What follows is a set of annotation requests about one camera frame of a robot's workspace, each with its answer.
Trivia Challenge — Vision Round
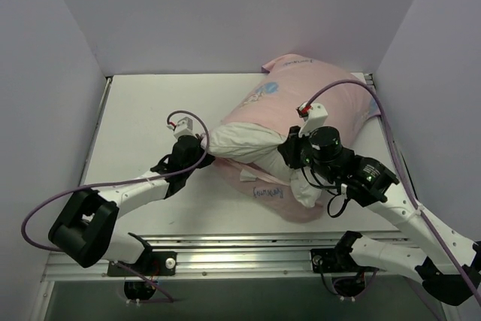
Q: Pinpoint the white pillow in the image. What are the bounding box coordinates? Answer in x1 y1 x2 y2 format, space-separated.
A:
202 123 322 213

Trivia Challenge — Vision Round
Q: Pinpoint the purple Elsa print pillowcase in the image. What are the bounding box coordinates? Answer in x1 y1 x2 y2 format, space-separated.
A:
203 54 379 223

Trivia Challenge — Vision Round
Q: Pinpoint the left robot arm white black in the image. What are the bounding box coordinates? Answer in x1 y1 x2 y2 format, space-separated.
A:
48 135 215 275

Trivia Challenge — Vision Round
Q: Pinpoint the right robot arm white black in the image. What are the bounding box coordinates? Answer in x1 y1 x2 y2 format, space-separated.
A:
277 126 480 306

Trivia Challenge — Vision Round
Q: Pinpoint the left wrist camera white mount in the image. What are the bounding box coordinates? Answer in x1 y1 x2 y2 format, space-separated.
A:
167 117 195 140

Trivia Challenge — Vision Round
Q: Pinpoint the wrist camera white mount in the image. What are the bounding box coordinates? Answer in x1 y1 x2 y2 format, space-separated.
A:
296 102 328 138
167 117 195 140

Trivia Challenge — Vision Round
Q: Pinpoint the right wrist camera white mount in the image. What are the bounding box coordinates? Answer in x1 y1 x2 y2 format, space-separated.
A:
296 102 328 138

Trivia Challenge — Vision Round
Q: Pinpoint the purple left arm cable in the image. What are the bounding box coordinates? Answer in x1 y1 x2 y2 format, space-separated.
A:
21 110 210 305

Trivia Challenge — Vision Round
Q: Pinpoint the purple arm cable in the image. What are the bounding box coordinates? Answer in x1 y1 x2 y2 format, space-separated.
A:
21 110 210 305
304 79 481 321

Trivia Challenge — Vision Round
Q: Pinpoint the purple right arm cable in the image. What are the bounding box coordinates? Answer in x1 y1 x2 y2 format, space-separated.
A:
304 79 481 321

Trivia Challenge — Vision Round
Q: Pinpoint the aluminium right side rail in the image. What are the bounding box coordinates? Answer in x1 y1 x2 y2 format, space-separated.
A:
364 74 422 216

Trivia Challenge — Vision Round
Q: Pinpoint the aluminium left side rail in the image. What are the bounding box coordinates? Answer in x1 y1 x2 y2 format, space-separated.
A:
79 76 113 184

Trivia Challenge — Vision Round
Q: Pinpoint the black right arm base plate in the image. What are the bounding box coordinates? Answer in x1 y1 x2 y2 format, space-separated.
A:
310 248 375 274

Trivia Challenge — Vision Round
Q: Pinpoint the aluminium front mounting rail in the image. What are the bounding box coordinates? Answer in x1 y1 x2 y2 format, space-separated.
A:
42 232 418 282

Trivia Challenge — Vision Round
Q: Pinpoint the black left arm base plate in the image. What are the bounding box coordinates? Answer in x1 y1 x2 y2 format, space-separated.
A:
103 250 177 277

